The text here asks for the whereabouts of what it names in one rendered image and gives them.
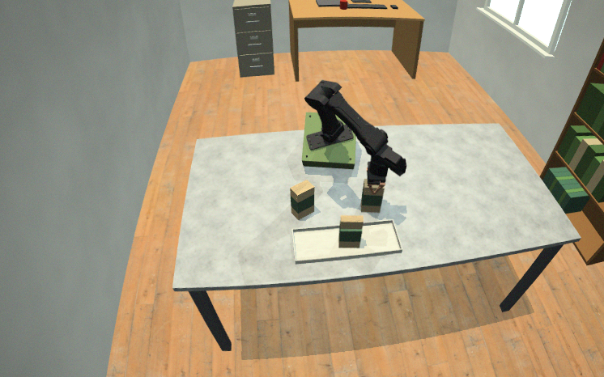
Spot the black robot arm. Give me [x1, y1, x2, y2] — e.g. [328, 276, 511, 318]
[304, 80, 406, 177]

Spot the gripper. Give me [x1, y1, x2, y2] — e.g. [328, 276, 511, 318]
[367, 160, 386, 195]

